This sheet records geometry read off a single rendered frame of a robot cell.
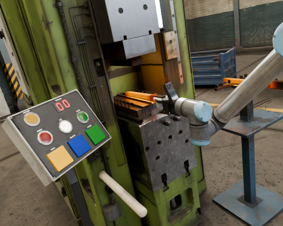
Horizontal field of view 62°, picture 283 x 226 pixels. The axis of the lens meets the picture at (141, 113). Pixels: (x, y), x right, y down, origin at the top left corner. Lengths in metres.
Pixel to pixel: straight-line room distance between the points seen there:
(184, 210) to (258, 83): 1.10
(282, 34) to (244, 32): 8.24
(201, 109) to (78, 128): 0.54
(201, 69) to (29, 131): 4.40
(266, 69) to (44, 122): 0.87
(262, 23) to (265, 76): 7.83
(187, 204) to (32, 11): 1.63
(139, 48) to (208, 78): 3.83
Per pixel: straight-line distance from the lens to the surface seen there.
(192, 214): 1.86
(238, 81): 1.68
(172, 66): 1.63
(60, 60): 1.28
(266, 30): 8.83
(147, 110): 1.36
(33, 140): 0.93
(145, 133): 1.31
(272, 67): 1.02
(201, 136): 1.13
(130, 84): 1.84
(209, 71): 4.99
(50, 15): 1.29
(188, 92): 1.76
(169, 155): 1.47
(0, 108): 6.46
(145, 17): 1.34
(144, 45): 1.32
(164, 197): 1.58
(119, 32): 1.25
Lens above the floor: 1.39
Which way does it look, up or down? 19 degrees down
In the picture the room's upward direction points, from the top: 11 degrees counter-clockwise
